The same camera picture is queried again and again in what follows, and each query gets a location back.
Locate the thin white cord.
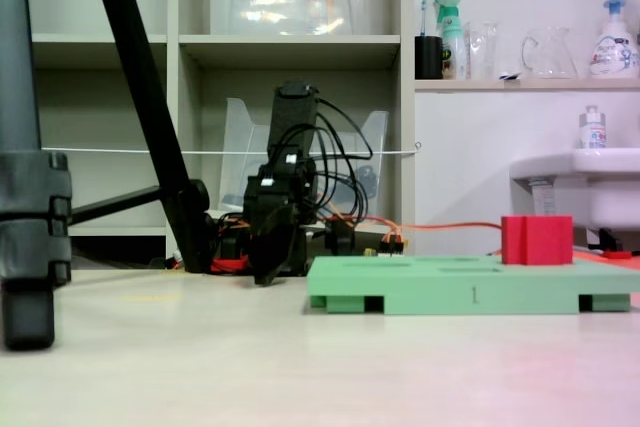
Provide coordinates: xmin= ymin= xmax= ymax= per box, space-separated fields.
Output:
xmin=42 ymin=140 xmax=424 ymax=157

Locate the clear glass pitcher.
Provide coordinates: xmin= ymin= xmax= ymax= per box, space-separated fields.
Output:
xmin=521 ymin=26 xmax=580 ymax=80

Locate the black arm wire loop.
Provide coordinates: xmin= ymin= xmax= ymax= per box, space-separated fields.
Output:
xmin=277 ymin=96 xmax=375 ymax=221

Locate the green shape sorting board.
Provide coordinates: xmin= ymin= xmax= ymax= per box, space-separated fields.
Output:
xmin=305 ymin=254 xmax=640 ymax=317

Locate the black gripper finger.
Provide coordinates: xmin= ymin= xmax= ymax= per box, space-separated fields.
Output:
xmin=251 ymin=205 xmax=302 ymax=288

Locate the black cup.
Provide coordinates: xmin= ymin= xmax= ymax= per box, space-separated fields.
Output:
xmin=414 ymin=35 xmax=445 ymax=81

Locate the small clear sanitizer bottle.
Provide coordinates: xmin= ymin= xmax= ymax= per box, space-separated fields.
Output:
xmin=578 ymin=105 xmax=608 ymax=150

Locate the white sink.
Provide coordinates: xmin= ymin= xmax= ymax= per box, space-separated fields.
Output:
xmin=508 ymin=146 xmax=640 ymax=244

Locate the green spray bottle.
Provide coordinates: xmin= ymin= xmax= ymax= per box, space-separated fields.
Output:
xmin=432 ymin=0 xmax=469 ymax=81

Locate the beige shelf unit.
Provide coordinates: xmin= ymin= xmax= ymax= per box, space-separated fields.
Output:
xmin=24 ymin=0 xmax=416 ymax=268

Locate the dark grey tripod leg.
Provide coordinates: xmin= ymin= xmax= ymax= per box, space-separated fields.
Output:
xmin=0 ymin=0 xmax=74 ymax=352

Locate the thin orange wire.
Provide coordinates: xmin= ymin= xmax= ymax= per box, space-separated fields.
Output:
xmin=319 ymin=214 xmax=504 ymax=251

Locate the clear plastic cup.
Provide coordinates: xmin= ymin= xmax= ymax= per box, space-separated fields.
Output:
xmin=464 ymin=20 xmax=501 ymax=81

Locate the clear plastic tray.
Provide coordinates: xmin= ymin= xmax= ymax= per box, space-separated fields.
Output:
xmin=218 ymin=96 xmax=390 ymax=213

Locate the circuit board with wires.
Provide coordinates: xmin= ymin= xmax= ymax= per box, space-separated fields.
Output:
xmin=364 ymin=230 xmax=410 ymax=257

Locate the black tripod leg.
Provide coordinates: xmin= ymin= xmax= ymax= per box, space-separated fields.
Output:
xmin=69 ymin=0 xmax=214 ymax=274

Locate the white pump soap bottle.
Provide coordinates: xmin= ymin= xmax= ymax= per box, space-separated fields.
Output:
xmin=587 ymin=0 xmax=640 ymax=80

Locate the red cross columnar block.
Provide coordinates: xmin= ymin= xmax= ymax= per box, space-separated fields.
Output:
xmin=500 ymin=215 xmax=575 ymax=267

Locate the large orange flat block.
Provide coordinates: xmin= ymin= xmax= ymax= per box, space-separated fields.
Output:
xmin=572 ymin=246 xmax=640 ymax=272

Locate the coiled black cable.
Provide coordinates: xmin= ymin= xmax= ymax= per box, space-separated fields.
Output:
xmin=349 ymin=164 xmax=381 ymax=208

